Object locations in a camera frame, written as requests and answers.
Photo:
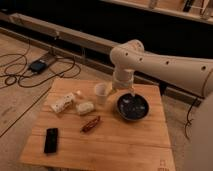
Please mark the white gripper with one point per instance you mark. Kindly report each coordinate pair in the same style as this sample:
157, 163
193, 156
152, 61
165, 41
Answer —
122, 79

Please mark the red chili pepper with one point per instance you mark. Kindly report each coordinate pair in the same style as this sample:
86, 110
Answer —
91, 124

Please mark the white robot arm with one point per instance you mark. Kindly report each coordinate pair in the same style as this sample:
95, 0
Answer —
194, 75

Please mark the white paper cup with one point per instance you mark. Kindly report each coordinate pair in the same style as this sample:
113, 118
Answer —
101, 94

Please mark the dark blue bowl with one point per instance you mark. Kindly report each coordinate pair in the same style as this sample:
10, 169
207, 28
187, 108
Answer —
132, 107

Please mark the white spotted box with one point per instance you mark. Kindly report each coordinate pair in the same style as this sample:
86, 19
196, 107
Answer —
62, 103

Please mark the wooden board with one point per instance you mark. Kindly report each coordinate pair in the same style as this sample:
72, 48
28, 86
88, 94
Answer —
112, 145

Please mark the blue power adapter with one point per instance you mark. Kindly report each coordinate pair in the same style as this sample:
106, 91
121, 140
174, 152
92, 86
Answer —
37, 66

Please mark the black phone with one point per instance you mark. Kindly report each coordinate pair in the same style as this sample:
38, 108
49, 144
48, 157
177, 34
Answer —
51, 140

